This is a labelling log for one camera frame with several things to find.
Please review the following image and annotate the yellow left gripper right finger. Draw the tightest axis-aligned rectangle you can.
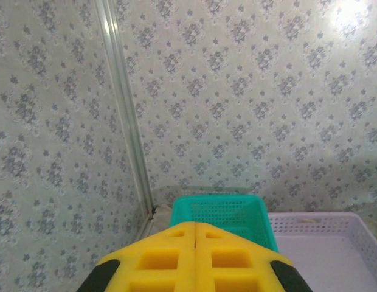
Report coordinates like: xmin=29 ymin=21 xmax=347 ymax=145
xmin=196 ymin=221 xmax=314 ymax=292

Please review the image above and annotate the lilac plastic basket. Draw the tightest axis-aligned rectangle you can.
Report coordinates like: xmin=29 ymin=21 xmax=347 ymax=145
xmin=267 ymin=212 xmax=377 ymax=292

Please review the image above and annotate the aluminium side rail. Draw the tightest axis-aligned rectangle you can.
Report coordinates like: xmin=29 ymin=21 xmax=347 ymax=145
xmin=135 ymin=209 xmax=161 ymax=242

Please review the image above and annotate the teal plastic basket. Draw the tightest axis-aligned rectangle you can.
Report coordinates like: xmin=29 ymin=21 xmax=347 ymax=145
xmin=169 ymin=195 xmax=280 ymax=255

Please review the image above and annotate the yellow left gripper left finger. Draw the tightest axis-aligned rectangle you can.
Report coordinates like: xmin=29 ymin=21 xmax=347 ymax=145
xmin=77 ymin=221 xmax=196 ymax=292

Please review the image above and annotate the aluminium corner post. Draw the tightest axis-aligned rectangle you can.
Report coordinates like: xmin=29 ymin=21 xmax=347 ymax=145
xmin=93 ymin=0 xmax=157 ymax=221

